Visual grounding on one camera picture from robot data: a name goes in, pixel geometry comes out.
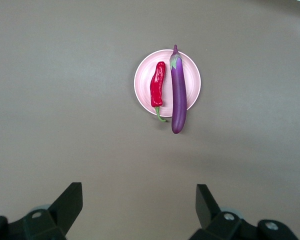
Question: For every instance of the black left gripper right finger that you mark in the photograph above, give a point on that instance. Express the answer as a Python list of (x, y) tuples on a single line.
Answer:
[(207, 212)]

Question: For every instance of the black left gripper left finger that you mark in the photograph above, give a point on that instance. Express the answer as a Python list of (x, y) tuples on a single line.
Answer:
[(65, 212)]

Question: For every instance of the long purple eggplant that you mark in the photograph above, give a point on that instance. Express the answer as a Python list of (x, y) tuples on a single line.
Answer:
[(178, 100)]

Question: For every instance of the red chili pepper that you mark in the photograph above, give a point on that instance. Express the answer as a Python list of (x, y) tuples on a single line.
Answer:
[(157, 87)]

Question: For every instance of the pink round plate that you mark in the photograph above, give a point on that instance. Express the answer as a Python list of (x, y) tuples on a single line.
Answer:
[(145, 82)]

